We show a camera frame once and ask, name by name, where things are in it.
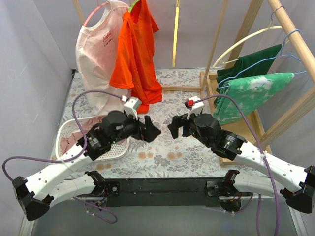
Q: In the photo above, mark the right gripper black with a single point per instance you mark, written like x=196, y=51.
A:
x=184, y=125

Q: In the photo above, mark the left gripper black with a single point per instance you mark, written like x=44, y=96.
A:
x=142, y=129

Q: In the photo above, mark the orange t shirt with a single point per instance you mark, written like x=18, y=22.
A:
x=134, y=67

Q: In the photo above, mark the green hanger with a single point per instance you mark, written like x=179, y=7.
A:
x=132, y=5

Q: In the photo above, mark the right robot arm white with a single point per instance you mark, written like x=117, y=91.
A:
x=297, y=183

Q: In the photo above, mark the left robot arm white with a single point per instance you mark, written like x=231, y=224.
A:
x=50, y=186

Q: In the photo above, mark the yellow hanger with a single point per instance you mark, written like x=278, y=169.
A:
x=175, y=36

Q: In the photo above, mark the cream hanger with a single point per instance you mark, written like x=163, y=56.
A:
x=242, y=41

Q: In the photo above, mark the white Coca-Cola t shirt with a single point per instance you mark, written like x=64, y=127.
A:
x=96, y=53

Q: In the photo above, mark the pink hanger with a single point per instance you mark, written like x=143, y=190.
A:
x=92, y=14

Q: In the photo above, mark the floral table cloth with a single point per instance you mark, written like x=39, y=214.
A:
x=165, y=156

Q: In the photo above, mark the light green tie-dye garment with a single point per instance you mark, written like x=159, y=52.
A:
x=249, y=93

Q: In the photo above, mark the pink garment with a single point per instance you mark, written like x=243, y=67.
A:
x=68, y=141

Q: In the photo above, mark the white laundry basket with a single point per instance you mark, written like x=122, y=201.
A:
x=117, y=150

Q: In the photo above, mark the dark green garment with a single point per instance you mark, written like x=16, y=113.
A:
x=248, y=66

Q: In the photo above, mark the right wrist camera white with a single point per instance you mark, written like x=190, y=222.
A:
x=195, y=106

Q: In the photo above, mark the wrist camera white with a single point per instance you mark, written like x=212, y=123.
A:
x=131, y=106
x=195, y=106

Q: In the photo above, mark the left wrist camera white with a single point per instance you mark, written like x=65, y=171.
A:
x=131, y=106

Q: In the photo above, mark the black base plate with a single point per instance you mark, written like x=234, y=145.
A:
x=200, y=191

